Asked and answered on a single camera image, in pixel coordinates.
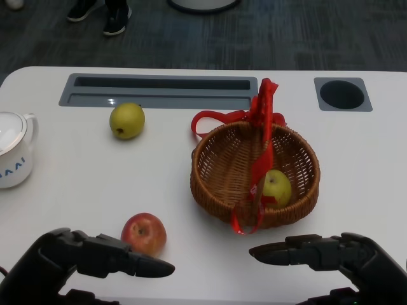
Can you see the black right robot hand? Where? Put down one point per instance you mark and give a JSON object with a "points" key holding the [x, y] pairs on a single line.
{"points": [[349, 254]]}

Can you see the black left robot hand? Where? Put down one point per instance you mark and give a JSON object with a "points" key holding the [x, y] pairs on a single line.
{"points": [[95, 254]]}

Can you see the red apple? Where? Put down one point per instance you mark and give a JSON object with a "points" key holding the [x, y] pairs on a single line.
{"points": [[143, 230]]}

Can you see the wicker basket with red ribbon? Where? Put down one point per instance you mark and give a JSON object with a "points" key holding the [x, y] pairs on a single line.
{"points": [[222, 165]]}

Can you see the yellow-green pear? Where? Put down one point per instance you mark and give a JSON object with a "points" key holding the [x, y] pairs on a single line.
{"points": [[280, 187], [127, 120]]}

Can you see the white lidded mug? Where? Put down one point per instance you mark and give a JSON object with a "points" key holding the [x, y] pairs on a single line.
{"points": [[12, 152]]}

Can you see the grey table cup holder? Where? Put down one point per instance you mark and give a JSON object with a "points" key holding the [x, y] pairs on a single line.
{"points": [[342, 93]]}

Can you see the grey table tray slot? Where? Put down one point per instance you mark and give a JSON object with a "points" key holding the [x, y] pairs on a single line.
{"points": [[159, 95]]}

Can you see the dark sneaker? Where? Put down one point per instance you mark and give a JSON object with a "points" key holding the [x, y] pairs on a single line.
{"points": [[79, 11], [116, 22]]}

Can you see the white shoe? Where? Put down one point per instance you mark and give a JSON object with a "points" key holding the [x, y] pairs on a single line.
{"points": [[14, 3]]}

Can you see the white round base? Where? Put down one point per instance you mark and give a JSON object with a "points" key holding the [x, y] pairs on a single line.
{"points": [[203, 4]]}

